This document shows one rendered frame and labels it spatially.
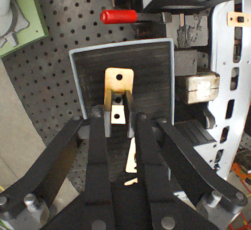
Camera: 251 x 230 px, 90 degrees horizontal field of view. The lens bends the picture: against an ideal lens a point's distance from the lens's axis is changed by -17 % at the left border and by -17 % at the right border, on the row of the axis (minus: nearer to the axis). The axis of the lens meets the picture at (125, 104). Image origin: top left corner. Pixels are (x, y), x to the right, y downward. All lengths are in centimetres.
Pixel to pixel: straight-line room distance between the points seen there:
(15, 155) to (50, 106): 157
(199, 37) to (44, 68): 63
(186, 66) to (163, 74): 9
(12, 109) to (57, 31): 132
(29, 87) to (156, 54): 68
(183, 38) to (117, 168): 28
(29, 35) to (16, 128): 143
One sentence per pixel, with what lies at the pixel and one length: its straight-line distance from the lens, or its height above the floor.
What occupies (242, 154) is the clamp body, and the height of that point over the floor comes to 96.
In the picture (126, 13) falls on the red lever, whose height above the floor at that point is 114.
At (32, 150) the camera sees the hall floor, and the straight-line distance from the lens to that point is 208.
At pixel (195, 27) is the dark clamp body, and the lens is 33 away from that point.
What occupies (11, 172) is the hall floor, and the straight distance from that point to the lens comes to 263.
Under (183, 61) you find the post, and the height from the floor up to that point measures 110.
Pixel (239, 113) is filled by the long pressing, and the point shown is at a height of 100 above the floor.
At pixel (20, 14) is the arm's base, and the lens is 71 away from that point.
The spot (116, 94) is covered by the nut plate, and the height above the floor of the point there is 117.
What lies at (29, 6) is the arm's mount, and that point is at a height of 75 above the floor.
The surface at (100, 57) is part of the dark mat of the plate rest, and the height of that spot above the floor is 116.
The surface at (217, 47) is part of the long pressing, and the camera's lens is 46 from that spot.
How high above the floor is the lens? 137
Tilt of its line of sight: 66 degrees down
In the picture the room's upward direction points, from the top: 170 degrees clockwise
